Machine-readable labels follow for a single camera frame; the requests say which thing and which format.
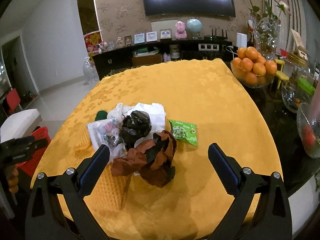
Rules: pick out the glass bowl of oranges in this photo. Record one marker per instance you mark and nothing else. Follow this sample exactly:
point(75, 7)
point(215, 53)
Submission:
point(252, 69)

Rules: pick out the green pea snack packet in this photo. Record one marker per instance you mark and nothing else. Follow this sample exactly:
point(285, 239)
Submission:
point(184, 131)

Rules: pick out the clear cartoon plastic packet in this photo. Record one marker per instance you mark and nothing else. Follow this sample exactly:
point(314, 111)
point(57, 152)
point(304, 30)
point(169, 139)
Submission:
point(107, 132)

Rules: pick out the white mesh cloth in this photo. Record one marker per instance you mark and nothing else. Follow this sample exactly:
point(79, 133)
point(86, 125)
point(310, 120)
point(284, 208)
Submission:
point(119, 113)

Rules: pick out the clear large water bottle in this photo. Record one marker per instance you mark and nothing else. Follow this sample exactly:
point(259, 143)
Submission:
point(90, 71)

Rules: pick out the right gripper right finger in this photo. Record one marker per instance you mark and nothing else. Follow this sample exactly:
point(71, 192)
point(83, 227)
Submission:
point(260, 209)

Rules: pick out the glass bowl with strawberries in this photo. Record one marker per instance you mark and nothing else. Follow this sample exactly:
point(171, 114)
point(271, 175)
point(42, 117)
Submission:
point(308, 130)

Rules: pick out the red plastic mesh basket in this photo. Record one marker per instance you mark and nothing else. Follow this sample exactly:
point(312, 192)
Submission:
point(30, 166)

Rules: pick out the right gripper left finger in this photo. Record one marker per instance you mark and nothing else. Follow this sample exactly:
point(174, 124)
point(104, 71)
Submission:
point(57, 209)

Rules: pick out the brown paper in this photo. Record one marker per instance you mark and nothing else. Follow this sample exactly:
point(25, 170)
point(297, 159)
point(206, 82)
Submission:
point(152, 159)

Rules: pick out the white paper tissue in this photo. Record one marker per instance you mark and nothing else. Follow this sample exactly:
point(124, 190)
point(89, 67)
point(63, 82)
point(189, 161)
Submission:
point(157, 117)

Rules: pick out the red chair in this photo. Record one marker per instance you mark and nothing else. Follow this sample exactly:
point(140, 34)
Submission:
point(13, 101)

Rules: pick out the small yellow toy chair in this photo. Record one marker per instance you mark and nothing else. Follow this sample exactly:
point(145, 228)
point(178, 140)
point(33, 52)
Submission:
point(280, 74)

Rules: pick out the pink plush toy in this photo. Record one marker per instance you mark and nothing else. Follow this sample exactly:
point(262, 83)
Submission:
point(180, 32)

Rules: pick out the white router box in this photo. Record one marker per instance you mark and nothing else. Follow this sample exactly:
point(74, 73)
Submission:
point(241, 40)

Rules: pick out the red festive wall poster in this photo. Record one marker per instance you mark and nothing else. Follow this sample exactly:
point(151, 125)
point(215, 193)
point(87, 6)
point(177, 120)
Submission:
point(92, 40)

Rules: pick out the crystal vase with roses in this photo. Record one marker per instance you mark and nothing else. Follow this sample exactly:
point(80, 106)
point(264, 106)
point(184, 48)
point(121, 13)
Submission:
point(266, 25)

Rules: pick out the white cushioned sofa bench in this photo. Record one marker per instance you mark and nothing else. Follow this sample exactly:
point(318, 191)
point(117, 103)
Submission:
point(20, 124)

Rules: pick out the black tv cabinet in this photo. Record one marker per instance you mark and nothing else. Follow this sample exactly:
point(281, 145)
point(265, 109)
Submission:
point(145, 54)

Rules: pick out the light blue globe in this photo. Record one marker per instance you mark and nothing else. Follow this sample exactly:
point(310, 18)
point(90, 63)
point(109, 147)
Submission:
point(194, 26)

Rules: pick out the black plastic bag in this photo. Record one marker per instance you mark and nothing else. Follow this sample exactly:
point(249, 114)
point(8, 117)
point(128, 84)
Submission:
point(135, 126)

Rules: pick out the yellow foam fruit net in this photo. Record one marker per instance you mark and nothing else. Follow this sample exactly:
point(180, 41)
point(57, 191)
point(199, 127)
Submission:
point(110, 192)

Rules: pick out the yellow floral tablecloth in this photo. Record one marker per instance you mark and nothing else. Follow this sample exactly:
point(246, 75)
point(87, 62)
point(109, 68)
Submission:
point(171, 190)

